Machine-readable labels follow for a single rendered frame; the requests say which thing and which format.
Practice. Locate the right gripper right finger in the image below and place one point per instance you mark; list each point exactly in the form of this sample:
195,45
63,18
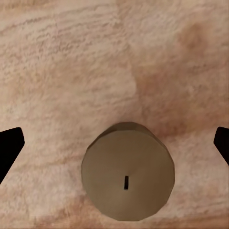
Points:
221,141

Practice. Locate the pillar candle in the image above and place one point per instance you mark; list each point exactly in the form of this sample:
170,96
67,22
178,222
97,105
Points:
128,174

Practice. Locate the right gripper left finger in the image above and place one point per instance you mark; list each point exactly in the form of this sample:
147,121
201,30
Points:
11,143

